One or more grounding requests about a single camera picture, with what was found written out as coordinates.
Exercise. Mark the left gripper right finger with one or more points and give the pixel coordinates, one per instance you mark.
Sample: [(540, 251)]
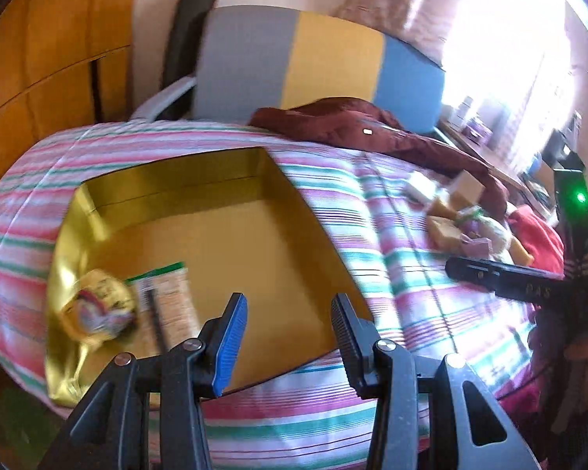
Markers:
[(380, 369)]

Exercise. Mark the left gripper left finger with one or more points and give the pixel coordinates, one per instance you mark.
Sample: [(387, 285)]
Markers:
[(196, 369)]

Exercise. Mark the cracker packet green edge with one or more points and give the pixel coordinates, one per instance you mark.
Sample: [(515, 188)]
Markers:
[(166, 313)]

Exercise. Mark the yellow sock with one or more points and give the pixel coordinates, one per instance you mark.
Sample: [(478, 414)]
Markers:
[(102, 309)]

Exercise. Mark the yellow sponge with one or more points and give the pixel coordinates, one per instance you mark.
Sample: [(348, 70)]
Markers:
[(445, 234)]

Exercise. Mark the red fleece blanket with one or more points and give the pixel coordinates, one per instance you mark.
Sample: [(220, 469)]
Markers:
[(539, 245)]

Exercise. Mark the striped bed sheet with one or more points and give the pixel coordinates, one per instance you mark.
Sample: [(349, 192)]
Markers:
[(311, 418)]

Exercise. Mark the purple tissue packet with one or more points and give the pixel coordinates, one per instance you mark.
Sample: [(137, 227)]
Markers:
[(476, 248)]

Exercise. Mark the gold tray box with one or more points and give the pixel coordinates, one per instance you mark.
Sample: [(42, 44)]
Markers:
[(237, 221)]

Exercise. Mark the white cardboard box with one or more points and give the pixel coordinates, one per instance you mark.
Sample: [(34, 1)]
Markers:
[(464, 191)]

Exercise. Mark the wooden desk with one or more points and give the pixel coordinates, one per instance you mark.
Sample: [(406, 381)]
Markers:
[(537, 188)]

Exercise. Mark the maroon puffer jacket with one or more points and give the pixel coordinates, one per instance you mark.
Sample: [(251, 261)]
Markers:
[(359, 125)]

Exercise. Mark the grey yellow blue headboard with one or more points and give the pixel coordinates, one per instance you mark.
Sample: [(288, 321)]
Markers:
[(254, 56)]

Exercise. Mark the wooden wardrobe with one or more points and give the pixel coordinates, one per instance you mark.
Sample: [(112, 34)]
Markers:
[(63, 64)]

